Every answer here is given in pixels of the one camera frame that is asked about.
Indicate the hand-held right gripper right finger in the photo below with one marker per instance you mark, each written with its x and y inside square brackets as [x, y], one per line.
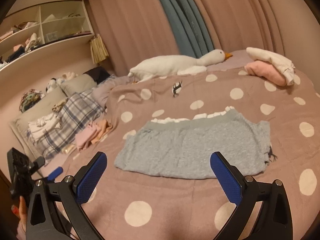
[225, 177]

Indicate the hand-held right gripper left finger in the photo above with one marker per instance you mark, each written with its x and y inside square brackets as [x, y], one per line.
[90, 177]

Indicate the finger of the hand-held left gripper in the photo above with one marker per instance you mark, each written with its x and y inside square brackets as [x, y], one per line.
[55, 173]
[38, 163]

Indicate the grey printed sweatshirt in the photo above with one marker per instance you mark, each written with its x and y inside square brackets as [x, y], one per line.
[187, 147]

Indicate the pale pink folded clothes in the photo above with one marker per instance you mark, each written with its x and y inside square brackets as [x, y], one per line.
[85, 136]

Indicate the orange folded clothes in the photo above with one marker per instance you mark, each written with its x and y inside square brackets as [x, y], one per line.
[103, 127]

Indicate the dark clothes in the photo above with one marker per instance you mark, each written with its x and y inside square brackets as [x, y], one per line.
[16, 53]

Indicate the white and pink clothes pile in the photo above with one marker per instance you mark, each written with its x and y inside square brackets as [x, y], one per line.
[33, 41]

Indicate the person's left hand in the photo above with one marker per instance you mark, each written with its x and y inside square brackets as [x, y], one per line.
[21, 217]

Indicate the white printed cloth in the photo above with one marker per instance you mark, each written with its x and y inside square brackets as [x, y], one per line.
[43, 127]

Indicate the pink polka-dot blanket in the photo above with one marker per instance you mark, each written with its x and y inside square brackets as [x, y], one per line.
[175, 202]

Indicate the large grey pillow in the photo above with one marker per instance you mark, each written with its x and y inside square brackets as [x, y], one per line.
[47, 105]

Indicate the floral cloth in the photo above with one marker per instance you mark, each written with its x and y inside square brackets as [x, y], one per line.
[59, 106]

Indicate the plaid grey pillow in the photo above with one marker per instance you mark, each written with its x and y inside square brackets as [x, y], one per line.
[75, 112]

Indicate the colourful cloth pile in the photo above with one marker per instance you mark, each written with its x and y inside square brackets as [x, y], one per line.
[31, 100]

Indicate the black and white plush toy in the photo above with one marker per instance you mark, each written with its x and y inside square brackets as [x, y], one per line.
[51, 86]

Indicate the dark cloth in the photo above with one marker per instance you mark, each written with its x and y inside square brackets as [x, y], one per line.
[98, 75]

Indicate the pink folded garment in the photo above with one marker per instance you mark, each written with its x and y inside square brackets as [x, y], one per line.
[265, 71]

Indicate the white goose plush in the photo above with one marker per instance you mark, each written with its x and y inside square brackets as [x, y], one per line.
[162, 66]

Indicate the yellow tassel fringe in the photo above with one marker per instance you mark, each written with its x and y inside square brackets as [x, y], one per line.
[98, 50]

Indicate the white folded garment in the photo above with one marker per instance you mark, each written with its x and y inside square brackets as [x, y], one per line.
[270, 57]

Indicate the clear plastic box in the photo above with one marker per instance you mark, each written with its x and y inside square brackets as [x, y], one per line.
[52, 36]

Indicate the pink curtain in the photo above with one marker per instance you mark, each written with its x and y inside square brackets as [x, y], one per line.
[250, 12]
[130, 25]

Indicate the blue curtain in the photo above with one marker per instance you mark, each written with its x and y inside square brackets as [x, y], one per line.
[187, 17]

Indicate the white wall shelf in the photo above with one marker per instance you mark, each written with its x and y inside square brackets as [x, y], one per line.
[65, 40]

